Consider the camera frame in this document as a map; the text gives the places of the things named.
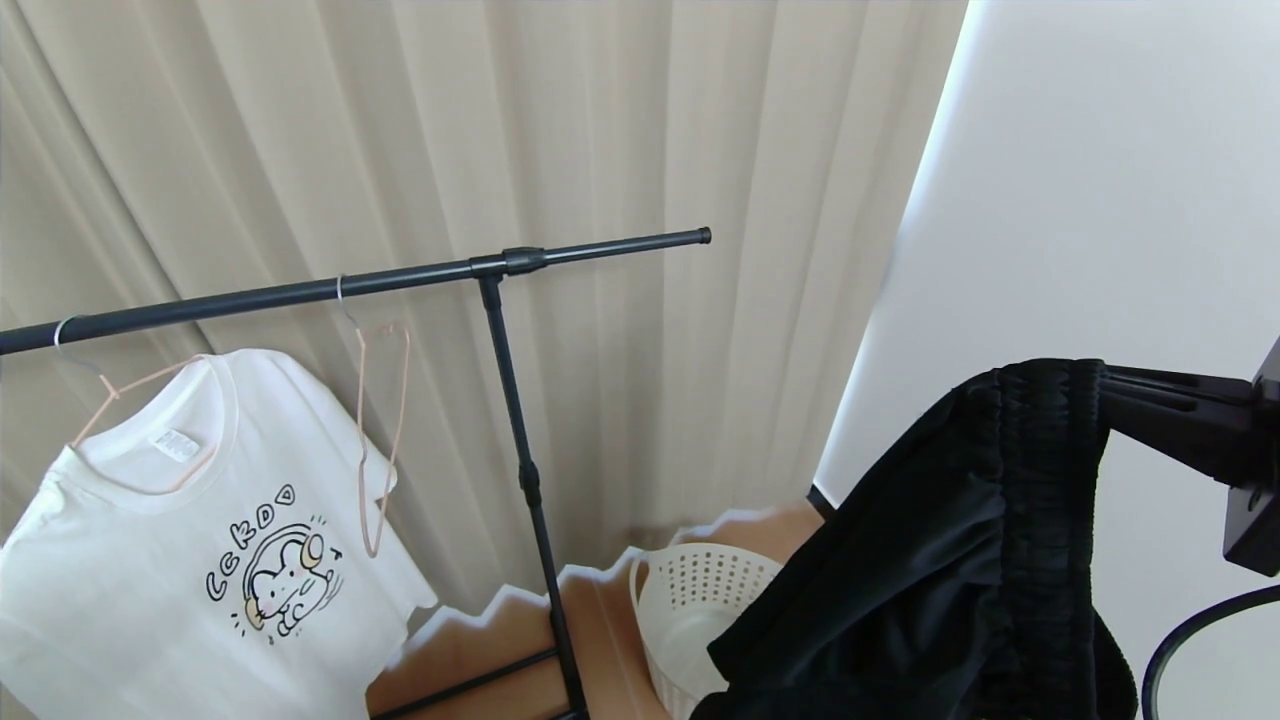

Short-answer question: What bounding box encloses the pink clothes hanger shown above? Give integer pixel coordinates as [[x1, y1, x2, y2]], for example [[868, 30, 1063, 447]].
[[52, 315, 227, 497], [335, 275, 413, 560]]

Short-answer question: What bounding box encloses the beige curtain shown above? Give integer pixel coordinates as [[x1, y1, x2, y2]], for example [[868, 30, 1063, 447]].
[[0, 0, 973, 646]]

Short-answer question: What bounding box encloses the black cable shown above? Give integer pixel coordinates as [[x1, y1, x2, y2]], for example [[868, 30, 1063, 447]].
[[1141, 584, 1280, 720]]

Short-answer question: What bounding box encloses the black clothes rack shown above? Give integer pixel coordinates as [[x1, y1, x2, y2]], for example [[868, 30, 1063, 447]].
[[0, 227, 713, 720]]

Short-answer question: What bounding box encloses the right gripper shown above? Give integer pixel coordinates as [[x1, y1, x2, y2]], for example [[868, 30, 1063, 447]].
[[1098, 335, 1280, 579]]

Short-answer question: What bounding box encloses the white laundry basket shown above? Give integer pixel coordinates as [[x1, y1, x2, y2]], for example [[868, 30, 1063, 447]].
[[628, 542, 787, 720]]

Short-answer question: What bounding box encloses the black garment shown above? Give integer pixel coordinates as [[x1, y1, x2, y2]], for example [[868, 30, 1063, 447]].
[[690, 357, 1141, 720]]

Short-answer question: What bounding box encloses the white printed garment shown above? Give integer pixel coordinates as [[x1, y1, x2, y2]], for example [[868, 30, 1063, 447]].
[[0, 347, 439, 720]]

